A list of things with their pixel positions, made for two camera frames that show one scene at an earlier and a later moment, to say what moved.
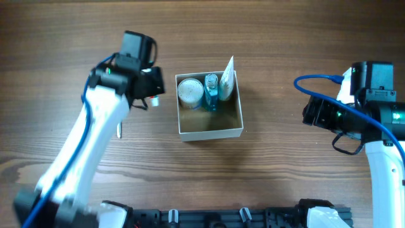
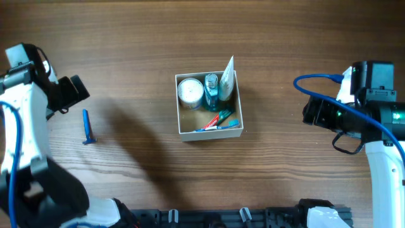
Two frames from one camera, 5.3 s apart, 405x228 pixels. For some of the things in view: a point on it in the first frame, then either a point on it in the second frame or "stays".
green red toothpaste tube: [155, 101] to [218, 118]
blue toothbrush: [118, 130] to [233, 123]
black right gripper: [311, 111] stays
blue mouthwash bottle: [211, 92] stays
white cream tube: [226, 84] stays
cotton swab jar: [190, 92] stays
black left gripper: [155, 81] to [67, 93]
